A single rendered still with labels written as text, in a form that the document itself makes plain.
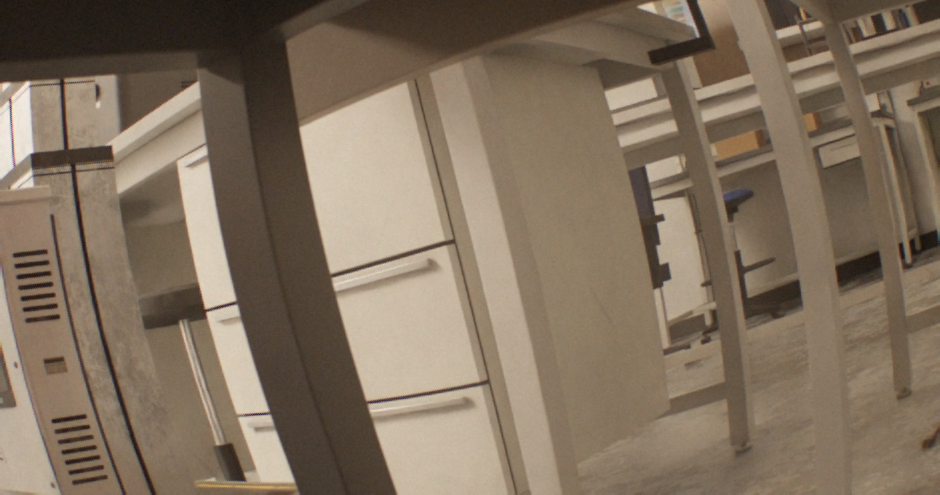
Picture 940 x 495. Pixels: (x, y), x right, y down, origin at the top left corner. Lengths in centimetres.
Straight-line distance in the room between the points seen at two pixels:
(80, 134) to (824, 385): 101
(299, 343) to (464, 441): 95
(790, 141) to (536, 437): 53
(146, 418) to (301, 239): 74
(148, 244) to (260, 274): 193
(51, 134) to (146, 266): 121
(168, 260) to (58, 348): 141
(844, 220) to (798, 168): 477
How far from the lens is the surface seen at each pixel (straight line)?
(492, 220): 142
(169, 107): 178
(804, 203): 123
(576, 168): 179
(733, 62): 385
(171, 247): 255
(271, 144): 59
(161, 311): 200
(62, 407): 114
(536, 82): 177
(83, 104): 136
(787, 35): 355
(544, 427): 142
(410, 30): 64
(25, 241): 116
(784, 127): 124
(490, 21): 61
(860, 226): 597
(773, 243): 615
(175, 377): 247
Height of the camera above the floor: 46
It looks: 5 degrees up
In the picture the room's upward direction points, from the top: 14 degrees counter-clockwise
